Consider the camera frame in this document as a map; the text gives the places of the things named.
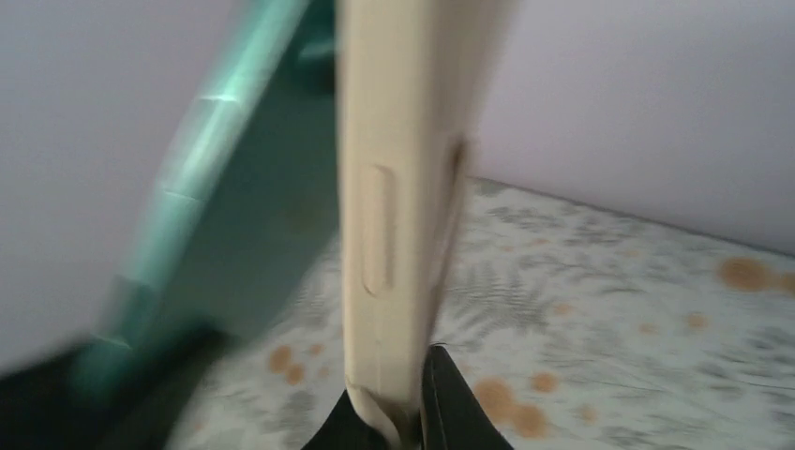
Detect beige phone case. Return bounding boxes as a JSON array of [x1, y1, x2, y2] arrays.
[[336, 1, 518, 449]]

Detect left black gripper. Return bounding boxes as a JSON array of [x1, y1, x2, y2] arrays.
[[1, 326, 231, 449]]

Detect black phone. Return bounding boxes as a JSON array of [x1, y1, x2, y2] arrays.
[[73, 1, 338, 399]]

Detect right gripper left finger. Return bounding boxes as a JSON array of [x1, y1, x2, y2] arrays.
[[302, 389, 398, 450]]

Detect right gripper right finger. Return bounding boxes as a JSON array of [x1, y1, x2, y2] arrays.
[[421, 344, 513, 450]]

